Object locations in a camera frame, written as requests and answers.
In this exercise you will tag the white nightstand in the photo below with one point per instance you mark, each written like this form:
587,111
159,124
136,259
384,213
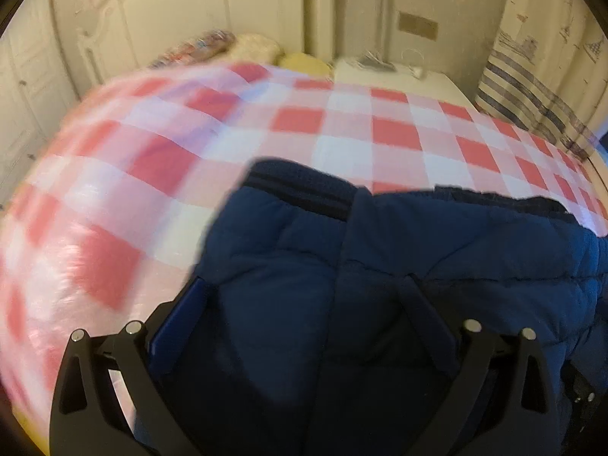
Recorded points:
431,84

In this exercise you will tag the yellow pillow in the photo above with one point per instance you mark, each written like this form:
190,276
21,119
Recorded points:
306,64

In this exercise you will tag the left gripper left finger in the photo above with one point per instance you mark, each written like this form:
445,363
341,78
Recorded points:
106,399

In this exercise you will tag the white wardrobe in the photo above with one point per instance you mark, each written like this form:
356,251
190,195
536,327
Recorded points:
35,95

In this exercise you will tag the navy blue puffer jacket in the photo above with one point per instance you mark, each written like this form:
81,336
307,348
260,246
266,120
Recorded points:
332,321

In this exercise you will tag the wall socket panel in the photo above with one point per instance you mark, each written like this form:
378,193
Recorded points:
418,26

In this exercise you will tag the white wooden headboard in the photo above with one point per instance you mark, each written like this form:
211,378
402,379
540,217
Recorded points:
105,38

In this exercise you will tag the colourful patterned pillow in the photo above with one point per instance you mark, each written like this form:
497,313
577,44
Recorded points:
196,50

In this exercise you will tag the white charger with cable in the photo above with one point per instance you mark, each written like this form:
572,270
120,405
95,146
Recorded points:
415,61

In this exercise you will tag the red white checkered bed cover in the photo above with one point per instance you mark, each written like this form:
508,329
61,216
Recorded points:
108,221

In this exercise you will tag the cream floral pillow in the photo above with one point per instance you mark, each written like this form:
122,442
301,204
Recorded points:
253,48

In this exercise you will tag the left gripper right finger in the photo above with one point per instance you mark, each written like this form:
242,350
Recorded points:
501,402

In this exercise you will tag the nautical print curtain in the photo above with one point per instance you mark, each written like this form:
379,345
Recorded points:
547,74

